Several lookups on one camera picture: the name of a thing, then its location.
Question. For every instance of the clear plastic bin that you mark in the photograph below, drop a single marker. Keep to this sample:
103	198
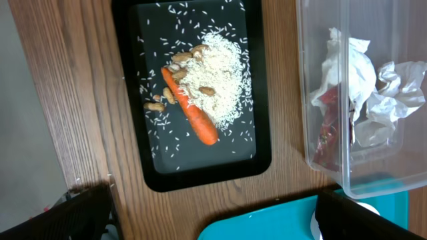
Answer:
397	32

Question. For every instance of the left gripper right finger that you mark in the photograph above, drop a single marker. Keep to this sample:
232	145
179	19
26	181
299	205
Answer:
340	218

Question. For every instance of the red snack wrapper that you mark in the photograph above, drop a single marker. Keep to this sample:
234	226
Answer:
326	154

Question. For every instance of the teal serving tray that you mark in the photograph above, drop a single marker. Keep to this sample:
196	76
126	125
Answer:
292	220

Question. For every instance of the pink bowl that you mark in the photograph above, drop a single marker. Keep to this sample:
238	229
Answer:
314	226

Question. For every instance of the black plastic tray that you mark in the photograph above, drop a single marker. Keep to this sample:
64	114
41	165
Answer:
163	182

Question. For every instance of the orange carrot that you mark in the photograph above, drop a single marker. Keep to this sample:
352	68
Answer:
198	119

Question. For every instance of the rice and food scraps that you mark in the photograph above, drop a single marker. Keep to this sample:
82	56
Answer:
220	84

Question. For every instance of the white napkin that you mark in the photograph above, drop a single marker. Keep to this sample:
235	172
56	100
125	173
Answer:
378	98

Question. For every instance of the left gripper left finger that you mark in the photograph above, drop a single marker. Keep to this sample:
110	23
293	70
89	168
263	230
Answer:
84	216

